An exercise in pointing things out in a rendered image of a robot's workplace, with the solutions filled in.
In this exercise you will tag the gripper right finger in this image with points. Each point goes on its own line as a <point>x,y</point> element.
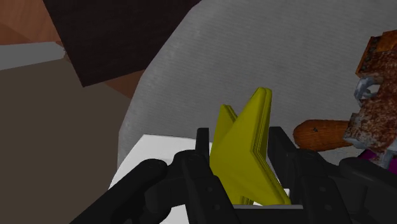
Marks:
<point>322,192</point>

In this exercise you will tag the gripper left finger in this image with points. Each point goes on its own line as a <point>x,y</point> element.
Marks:
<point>189,186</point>

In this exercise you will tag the yellow star-shaped block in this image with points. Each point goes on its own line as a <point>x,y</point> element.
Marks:
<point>242,152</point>

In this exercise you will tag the white flat box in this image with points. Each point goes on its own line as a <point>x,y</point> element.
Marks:
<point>149,152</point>

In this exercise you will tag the small purple object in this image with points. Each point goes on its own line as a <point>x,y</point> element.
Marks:
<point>367,154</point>

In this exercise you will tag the grey upholstered seat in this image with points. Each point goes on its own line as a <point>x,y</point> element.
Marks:
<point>248,46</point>

